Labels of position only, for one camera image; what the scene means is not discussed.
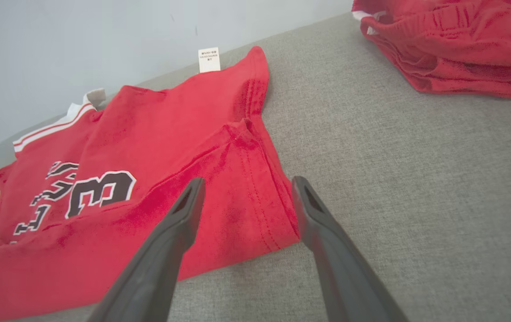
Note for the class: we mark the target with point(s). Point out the red basketball jersey number 23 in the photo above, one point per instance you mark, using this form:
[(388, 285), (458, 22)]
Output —
[(170, 134)]

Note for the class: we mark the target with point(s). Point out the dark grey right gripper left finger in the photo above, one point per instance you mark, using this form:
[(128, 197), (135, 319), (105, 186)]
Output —
[(161, 264)]

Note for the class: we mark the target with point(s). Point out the red shorts white side stripe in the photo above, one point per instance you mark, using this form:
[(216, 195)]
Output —
[(461, 44)]

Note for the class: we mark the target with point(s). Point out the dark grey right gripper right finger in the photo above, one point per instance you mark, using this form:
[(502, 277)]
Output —
[(340, 268)]

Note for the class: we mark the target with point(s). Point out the grey fabric sofa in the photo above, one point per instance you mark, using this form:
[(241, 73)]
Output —
[(416, 188)]

